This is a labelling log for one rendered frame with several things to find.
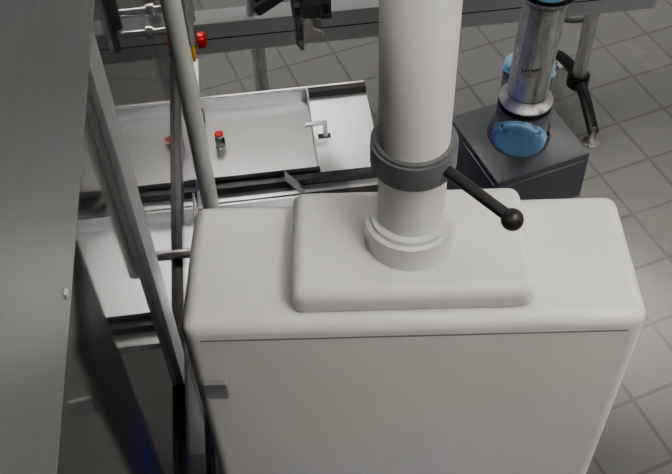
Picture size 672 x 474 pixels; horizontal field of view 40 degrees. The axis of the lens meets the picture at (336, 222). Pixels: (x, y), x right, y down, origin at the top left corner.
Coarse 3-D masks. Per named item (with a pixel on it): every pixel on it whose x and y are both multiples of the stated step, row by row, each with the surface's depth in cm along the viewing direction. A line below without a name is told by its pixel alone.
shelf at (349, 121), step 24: (216, 96) 224; (336, 96) 222; (360, 96) 222; (336, 120) 217; (360, 120) 217; (336, 144) 212; (360, 144) 211; (336, 168) 207; (264, 192) 202; (288, 192) 202
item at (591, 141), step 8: (560, 56) 352; (568, 56) 349; (560, 64) 361; (568, 64) 344; (568, 72) 339; (568, 80) 339; (576, 80) 336; (584, 80) 336; (576, 88) 336; (584, 88) 334; (584, 96) 333; (584, 104) 332; (592, 104) 332; (584, 112) 332; (592, 112) 330; (592, 120) 329; (592, 128) 328; (592, 136) 331; (584, 144) 333; (592, 144) 332
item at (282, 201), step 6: (276, 198) 196; (282, 198) 196; (288, 198) 196; (294, 198) 197; (222, 204) 196; (228, 204) 196; (234, 204) 196; (240, 204) 196; (246, 204) 196; (252, 204) 196; (258, 204) 197; (264, 204) 197; (270, 204) 197; (276, 204) 197; (282, 204) 198; (288, 204) 198; (198, 210) 196
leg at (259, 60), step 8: (248, 0) 294; (248, 8) 297; (264, 48) 310; (256, 56) 311; (264, 56) 312; (256, 64) 314; (264, 64) 314; (256, 72) 316; (264, 72) 317; (256, 80) 319; (264, 80) 319; (256, 88) 323; (264, 88) 322
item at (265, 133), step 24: (240, 96) 218; (264, 96) 219; (288, 96) 220; (216, 120) 218; (240, 120) 218; (264, 120) 217; (288, 120) 217; (312, 120) 212; (240, 144) 212; (264, 144) 212; (288, 144) 212; (312, 144) 212; (216, 168) 207; (240, 168) 207; (264, 168) 207; (288, 168) 202; (312, 168) 203
